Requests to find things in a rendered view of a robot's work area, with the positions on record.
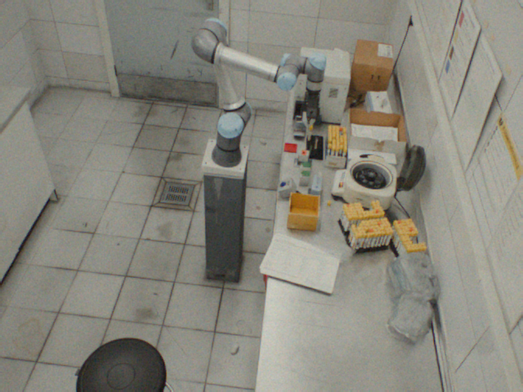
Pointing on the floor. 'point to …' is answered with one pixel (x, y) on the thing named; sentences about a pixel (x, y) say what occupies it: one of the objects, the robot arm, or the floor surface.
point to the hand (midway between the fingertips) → (307, 125)
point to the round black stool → (123, 368)
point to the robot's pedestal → (224, 225)
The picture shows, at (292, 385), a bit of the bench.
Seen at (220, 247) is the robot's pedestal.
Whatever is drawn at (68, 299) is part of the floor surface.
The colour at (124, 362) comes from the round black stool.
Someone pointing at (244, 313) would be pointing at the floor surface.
